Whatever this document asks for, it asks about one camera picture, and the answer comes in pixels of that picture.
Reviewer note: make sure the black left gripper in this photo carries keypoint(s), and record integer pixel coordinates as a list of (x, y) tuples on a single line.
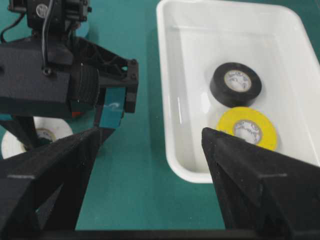
[(101, 79)]

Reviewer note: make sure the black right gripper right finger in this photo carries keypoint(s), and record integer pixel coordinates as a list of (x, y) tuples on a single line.
[(260, 189)]

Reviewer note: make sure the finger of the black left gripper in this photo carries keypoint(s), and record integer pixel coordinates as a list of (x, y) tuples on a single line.
[(23, 128)]

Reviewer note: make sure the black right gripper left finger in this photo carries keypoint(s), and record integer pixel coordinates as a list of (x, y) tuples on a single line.
[(43, 189)]

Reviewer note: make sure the white tape roll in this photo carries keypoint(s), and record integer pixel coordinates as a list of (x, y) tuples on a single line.
[(51, 129)]

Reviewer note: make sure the yellow tape roll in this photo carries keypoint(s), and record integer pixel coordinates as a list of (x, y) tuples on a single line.
[(249, 125)]

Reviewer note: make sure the black tape roll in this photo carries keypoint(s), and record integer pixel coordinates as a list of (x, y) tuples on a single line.
[(235, 85)]

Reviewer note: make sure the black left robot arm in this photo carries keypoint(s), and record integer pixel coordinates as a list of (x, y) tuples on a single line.
[(50, 20)]

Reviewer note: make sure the red tape roll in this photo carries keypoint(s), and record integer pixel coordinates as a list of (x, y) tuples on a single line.
[(76, 114)]

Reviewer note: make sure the teal tape roll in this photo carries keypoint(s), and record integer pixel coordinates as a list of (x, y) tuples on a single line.
[(82, 29)]

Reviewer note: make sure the green table cloth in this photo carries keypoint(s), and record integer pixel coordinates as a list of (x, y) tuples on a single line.
[(132, 186)]

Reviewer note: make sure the white plastic tray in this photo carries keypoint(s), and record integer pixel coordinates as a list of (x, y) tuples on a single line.
[(197, 36)]

